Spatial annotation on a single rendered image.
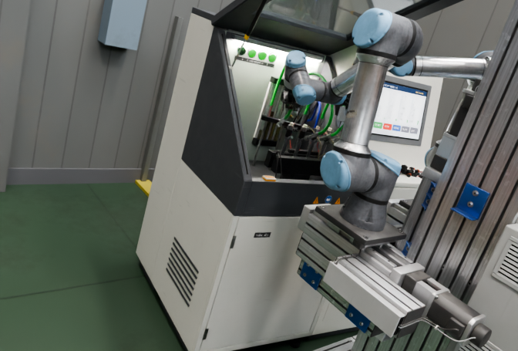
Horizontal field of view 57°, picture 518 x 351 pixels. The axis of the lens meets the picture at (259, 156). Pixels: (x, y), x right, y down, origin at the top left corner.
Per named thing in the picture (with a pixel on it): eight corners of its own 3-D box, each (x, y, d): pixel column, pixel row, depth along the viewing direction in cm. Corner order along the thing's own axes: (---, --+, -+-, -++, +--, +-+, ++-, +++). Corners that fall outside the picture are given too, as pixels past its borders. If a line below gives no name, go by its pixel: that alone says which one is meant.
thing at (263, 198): (242, 216, 192) (253, 180, 188) (237, 210, 196) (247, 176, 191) (351, 216, 227) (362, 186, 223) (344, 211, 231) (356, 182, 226)
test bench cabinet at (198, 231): (187, 370, 213) (233, 216, 190) (147, 291, 258) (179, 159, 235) (307, 346, 252) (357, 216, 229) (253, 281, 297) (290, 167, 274)
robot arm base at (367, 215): (392, 229, 156) (403, 202, 153) (364, 233, 146) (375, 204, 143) (358, 207, 166) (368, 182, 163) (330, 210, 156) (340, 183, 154)
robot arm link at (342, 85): (436, 19, 144) (332, 86, 183) (412, 10, 138) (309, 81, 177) (444, 52, 140) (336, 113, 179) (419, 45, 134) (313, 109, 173)
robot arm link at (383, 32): (373, 198, 144) (421, 17, 135) (336, 196, 136) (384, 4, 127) (348, 186, 154) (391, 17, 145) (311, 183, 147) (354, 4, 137)
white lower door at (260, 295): (199, 352, 211) (239, 217, 191) (196, 349, 213) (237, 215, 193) (310, 332, 247) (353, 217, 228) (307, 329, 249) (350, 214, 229)
